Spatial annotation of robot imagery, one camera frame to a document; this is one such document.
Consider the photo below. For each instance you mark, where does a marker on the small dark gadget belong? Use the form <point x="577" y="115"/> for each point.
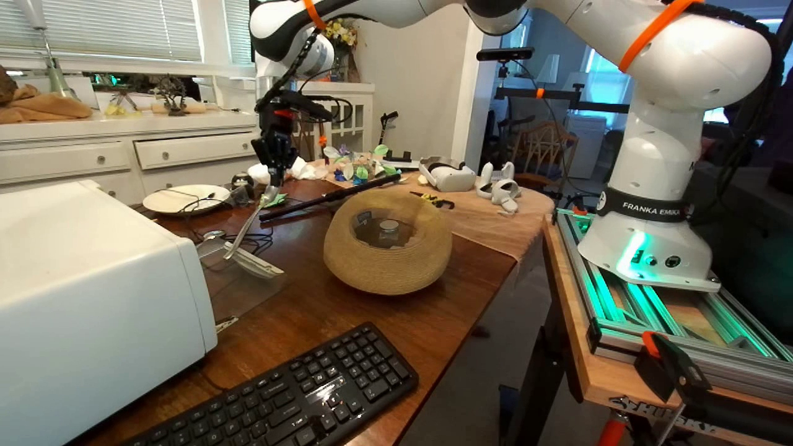
<point x="243" y="189"/>

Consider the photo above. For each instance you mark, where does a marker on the silver fork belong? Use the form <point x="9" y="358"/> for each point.
<point x="200" y="200"/>

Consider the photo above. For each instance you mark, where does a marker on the tan fabric heap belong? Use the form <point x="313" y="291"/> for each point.
<point x="46" y="106"/>

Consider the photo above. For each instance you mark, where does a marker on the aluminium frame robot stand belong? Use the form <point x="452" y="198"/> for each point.
<point x="629" y="313"/>

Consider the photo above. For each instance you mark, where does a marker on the long black rod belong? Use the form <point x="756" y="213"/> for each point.
<point x="330" y="198"/>

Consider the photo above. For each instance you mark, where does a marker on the black stereo camera bar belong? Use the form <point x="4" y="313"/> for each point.
<point x="504" y="52"/>

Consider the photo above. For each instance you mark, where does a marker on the tan table mat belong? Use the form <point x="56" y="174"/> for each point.
<point x="496" y="224"/>

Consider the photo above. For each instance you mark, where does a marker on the white round plate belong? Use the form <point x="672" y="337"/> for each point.
<point x="165" y="200"/>

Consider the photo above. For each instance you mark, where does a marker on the tan straw hat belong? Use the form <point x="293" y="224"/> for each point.
<point x="387" y="274"/>

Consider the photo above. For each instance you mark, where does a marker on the small metal sculpture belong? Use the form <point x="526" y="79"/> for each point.
<point x="174" y="100"/>
<point x="123" y="101"/>

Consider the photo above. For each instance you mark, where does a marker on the green crumpled wrapper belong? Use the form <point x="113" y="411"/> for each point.
<point x="278" y="198"/>

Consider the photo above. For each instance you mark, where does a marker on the white VR controller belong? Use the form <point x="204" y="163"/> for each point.
<point x="500" y="176"/>

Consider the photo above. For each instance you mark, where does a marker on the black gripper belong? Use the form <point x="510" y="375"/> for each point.
<point x="282" y="131"/>

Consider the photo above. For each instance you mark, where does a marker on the white capped bottle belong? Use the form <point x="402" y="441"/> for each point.
<point x="387" y="224"/>

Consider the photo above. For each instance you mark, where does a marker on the white microwave oven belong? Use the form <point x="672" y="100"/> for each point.
<point x="101" y="305"/>

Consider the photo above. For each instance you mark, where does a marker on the white crumpled paper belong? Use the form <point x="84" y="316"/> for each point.
<point x="309" y="166"/>

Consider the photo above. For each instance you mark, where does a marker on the black computer keyboard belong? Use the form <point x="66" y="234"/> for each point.
<point x="313" y="396"/>

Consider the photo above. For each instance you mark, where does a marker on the white glass door cabinet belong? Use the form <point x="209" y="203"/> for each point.
<point x="350" y="124"/>

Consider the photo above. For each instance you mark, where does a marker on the silver metal spoon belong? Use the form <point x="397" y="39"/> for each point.
<point x="248" y="225"/>

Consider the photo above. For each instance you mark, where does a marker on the silver metal stand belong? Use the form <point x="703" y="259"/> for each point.
<point x="54" y="74"/>

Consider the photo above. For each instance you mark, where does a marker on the black orange bar clamp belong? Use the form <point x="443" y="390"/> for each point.
<point x="678" y="375"/>

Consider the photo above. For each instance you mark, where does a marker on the white VR headset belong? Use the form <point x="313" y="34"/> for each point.
<point x="450" y="176"/>

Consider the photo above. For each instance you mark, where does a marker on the brown wicker chair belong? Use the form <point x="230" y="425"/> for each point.
<point x="542" y="152"/>

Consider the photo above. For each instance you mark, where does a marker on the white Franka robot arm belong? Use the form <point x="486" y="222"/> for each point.
<point x="661" y="163"/>

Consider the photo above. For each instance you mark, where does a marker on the black equipment case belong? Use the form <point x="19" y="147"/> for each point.
<point x="753" y="249"/>

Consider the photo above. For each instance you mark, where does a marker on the flower bouquet in vase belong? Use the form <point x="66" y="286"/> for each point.
<point x="343" y="38"/>

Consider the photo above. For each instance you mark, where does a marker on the white window blinds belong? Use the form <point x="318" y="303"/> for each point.
<point x="125" y="26"/>

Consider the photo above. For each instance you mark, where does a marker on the white drawer dresser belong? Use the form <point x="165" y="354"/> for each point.
<point x="84" y="157"/>

